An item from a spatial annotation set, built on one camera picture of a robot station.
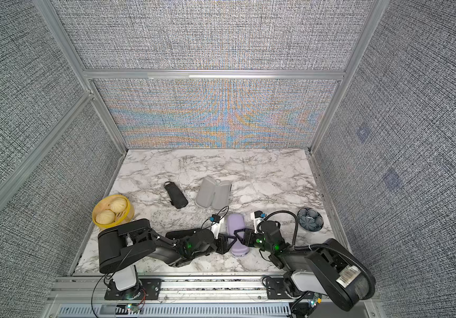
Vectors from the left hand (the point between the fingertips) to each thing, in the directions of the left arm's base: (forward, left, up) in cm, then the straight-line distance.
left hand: (238, 240), depth 82 cm
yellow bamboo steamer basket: (+12, +52, -1) cm, 54 cm away
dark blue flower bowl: (+8, -34, -2) cm, 35 cm away
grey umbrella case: (+7, +1, +1) cm, 7 cm away
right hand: (+4, +1, 0) cm, 4 cm away
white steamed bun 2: (+17, +53, +2) cm, 56 cm away
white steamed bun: (+12, +57, +2) cm, 59 cm away
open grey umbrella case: (+23, +10, -2) cm, 25 cm away
